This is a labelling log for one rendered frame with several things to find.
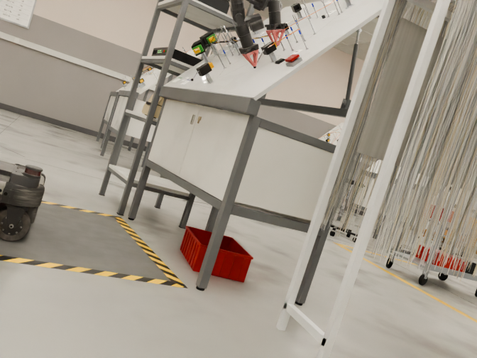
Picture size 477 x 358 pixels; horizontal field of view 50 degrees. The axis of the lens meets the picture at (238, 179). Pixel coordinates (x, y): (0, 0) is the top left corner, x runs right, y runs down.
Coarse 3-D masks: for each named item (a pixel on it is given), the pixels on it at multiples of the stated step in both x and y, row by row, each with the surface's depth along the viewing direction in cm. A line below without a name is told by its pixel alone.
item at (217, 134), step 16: (208, 112) 258; (224, 112) 243; (208, 128) 254; (224, 128) 239; (240, 128) 226; (192, 144) 265; (208, 144) 249; (224, 144) 235; (240, 144) 222; (192, 160) 261; (208, 160) 245; (224, 160) 231; (192, 176) 256; (208, 176) 241; (224, 176) 227; (208, 192) 237; (224, 192) 223
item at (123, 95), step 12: (144, 72) 620; (156, 72) 637; (144, 84) 573; (120, 96) 639; (120, 108) 611; (132, 108) 541; (120, 120) 586; (132, 120) 548; (108, 132) 648; (132, 132) 550; (120, 144) 544; (144, 156) 670
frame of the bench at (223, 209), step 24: (264, 120) 220; (312, 144) 235; (144, 168) 320; (240, 168) 220; (192, 192) 251; (216, 216) 350; (240, 216) 225; (264, 216) 230; (216, 240) 222; (312, 264) 249
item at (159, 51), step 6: (156, 48) 351; (162, 48) 340; (156, 54) 348; (162, 54) 337; (174, 54) 328; (180, 54) 330; (186, 54) 332; (180, 60) 331; (186, 60) 332; (192, 60) 334; (198, 60) 336
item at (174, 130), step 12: (168, 108) 309; (180, 108) 292; (192, 108) 277; (168, 120) 304; (180, 120) 288; (192, 120) 275; (156, 132) 317; (168, 132) 299; (180, 132) 283; (156, 144) 312; (168, 144) 295; (180, 144) 279; (156, 156) 307; (168, 156) 290; (180, 156) 275; (168, 168) 286; (180, 168) 271
